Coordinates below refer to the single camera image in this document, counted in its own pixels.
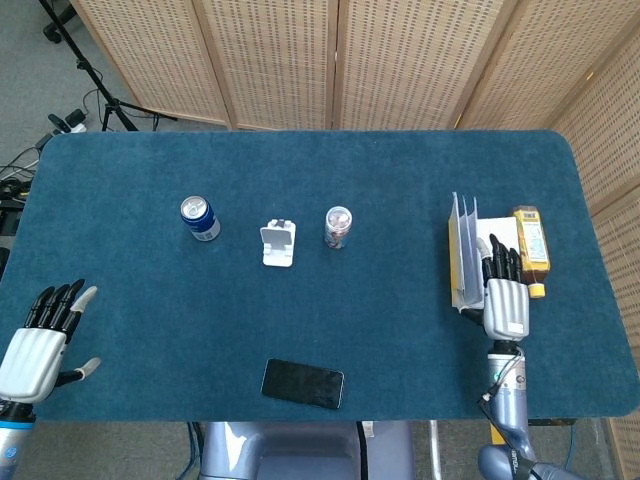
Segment white notebook yellow cover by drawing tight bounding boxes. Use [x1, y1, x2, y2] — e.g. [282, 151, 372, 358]
[447, 191, 522, 315]

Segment black floor cables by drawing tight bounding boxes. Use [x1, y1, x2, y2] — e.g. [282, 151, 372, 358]
[0, 132, 54, 236]

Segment clear jar with snacks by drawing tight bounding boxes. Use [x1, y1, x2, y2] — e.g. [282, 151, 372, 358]
[324, 205, 354, 250]

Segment black smartphone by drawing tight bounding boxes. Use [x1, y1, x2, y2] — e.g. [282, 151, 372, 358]
[260, 357, 346, 411]

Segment blue soda can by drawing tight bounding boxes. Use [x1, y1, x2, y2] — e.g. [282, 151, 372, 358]
[180, 195, 222, 243]

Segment amber tea bottle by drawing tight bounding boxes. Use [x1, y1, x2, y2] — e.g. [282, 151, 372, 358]
[511, 204, 552, 300]

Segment robot torso base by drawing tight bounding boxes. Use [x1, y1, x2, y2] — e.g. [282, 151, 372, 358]
[198, 420, 417, 480]

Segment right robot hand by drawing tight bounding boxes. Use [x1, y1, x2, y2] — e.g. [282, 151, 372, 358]
[460, 233, 531, 344]

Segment blue table mat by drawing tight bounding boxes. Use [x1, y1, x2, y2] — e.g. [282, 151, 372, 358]
[0, 129, 640, 423]

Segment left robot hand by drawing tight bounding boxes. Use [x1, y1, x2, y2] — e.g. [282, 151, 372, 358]
[0, 278, 102, 404]

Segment black tripod stand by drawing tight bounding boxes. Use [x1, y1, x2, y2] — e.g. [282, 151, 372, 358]
[38, 0, 178, 133]

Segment white power strip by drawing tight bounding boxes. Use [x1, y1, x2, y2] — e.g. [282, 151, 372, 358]
[48, 109, 89, 135]

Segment white phone stand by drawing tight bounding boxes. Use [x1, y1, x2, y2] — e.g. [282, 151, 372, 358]
[259, 217, 298, 268]

